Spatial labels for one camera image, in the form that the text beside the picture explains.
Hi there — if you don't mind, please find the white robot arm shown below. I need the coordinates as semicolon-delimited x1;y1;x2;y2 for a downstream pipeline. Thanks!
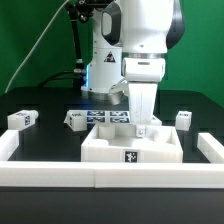
82;0;185;137

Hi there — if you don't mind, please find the white cable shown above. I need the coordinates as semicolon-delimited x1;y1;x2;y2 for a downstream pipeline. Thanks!
4;0;72;95

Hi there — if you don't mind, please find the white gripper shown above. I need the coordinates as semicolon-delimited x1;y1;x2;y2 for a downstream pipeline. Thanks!
122;58;166;138

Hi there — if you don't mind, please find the black cable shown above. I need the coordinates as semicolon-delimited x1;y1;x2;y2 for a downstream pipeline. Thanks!
39;70;88;89

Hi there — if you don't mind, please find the white square tabletop part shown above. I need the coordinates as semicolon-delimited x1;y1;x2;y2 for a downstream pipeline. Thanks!
81;123;183;163

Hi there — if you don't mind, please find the white U-shaped fence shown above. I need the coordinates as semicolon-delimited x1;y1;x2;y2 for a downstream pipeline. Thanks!
0;130;224;189

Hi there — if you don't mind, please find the printed marker sheet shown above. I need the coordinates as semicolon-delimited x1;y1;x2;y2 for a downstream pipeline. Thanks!
63;110;132;125

